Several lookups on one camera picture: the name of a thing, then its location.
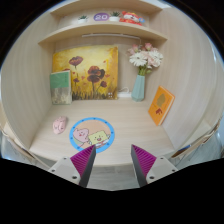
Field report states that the white under-shelf light bar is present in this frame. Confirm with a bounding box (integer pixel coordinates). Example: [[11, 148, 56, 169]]
[[81, 32, 143, 40]]

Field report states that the pink and white flower bouquet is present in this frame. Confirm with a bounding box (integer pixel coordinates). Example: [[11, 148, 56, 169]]
[[127, 42, 165, 77]]

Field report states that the white charger block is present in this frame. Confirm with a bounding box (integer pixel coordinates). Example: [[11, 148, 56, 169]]
[[116, 87, 133, 99]]

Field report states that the round blue-rimmed cartoon mouse pad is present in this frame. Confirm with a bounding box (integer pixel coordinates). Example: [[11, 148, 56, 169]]
[[68, 116, 116, 154]]

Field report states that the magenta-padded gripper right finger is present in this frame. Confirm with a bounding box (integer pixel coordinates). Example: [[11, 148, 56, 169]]
[[130, 144, 179, 188]]

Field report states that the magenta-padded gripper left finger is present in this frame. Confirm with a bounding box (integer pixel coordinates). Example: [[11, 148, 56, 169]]
[[48, 144, 97, 188]]

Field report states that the green and beige book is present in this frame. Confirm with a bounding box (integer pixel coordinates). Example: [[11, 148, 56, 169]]
[[49, 69, 73, 106]]

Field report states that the yellow poppy flower painting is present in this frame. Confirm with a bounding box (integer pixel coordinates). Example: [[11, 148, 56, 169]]
[[51, 45, 120, 101]]

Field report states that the orange book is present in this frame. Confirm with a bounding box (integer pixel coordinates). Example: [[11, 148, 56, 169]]
[[147, 85, 176, 127]]

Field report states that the wooden shelf unit with ornaments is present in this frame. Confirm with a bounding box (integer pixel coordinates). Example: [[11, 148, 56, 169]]
[[37, 0, 169, 48]]

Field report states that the pale teal faceted vase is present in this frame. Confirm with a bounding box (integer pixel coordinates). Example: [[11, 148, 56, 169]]
[[130, 74, 146, 103]]

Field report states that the pink computer mouse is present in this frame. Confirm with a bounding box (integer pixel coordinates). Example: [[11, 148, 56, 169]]
[[52, 116, 68, 135]]

